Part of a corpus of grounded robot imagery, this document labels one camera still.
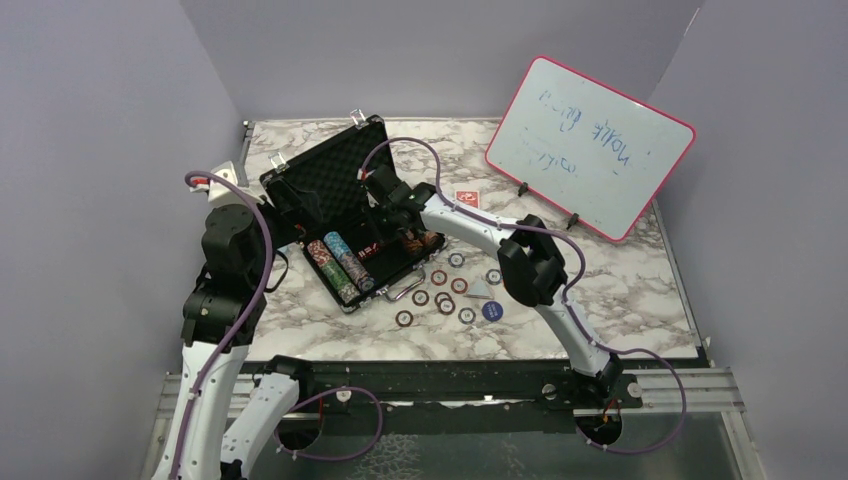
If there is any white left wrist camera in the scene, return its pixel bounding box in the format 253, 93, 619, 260
184, 161, 251, 207

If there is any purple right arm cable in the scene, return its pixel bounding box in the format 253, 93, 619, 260
357, 136, 690, 458

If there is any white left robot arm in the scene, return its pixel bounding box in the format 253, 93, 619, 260
152, 171, 315, 479

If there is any clear triangular all-in button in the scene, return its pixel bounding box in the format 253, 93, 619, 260
465, 278, 494, 300

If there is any brown orange chip stack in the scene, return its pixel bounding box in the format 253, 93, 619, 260
400, 230, 428, 256

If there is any red white chip stack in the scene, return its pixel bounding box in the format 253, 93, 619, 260
307, 240, 335, 268

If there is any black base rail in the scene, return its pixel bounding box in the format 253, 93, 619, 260
238, 357, 644, 439

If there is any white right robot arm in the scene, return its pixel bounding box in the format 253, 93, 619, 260
358, 166, 623, 407

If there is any light blue chip stack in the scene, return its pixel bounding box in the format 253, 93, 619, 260
323, 231, 353, 260

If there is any red dice row in case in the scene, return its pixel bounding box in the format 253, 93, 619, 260
357, 242, 381, 261

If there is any orange blue chip stack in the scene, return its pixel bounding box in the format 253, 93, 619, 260
338, 252, 375, 292

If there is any green chip stack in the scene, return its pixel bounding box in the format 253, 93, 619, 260
320, 261, 360, 305

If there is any pink framed whiteboard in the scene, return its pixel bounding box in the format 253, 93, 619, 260
484, 56, 696, 242

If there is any blue dealer button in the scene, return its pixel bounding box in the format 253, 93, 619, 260
481, 301, 504, 322

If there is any red playing card deck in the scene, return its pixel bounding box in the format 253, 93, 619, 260
455, 190, 480, 209

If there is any black aluminium poker case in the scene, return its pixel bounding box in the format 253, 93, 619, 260
259, 115, 446, 313

